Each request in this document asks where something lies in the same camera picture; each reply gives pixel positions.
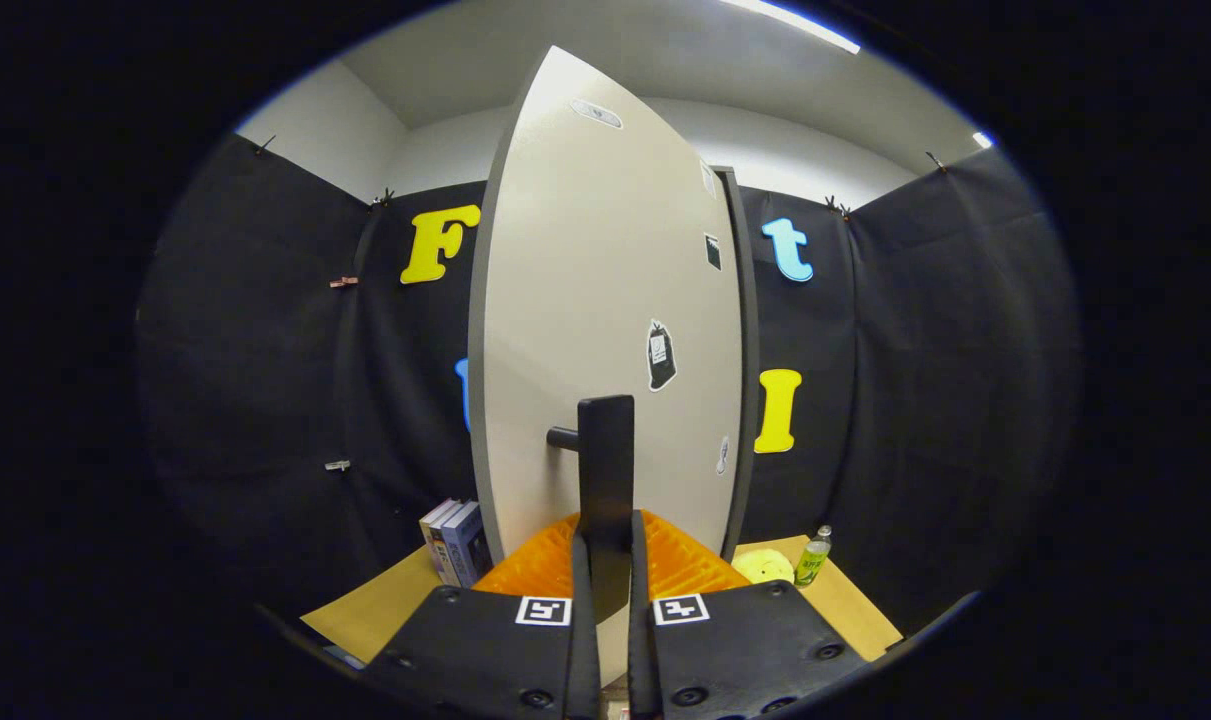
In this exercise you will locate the beige shoe cabinet door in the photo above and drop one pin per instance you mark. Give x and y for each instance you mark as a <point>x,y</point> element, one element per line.
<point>585,250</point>

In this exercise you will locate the white book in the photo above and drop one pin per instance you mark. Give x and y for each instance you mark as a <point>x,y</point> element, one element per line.
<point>433,530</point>

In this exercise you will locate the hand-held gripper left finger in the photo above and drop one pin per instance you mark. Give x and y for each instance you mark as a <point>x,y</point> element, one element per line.
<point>585,640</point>

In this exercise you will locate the grey shoe cabinet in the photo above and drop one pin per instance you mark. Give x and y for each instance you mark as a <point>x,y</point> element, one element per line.
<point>750,350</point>

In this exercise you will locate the small ceiling light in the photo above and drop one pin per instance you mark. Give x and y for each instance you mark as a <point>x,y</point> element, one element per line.
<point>983,139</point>

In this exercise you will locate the black backdrop cloth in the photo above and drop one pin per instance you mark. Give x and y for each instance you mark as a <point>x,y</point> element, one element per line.
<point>945,380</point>

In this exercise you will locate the green drink bottle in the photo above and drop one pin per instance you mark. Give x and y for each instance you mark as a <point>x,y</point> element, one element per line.
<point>812,560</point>

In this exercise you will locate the pale yellow round object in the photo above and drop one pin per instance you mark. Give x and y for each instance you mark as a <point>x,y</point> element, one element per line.
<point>762,566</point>

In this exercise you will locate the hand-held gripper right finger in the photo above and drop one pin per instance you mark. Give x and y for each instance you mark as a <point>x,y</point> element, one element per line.
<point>639,640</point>

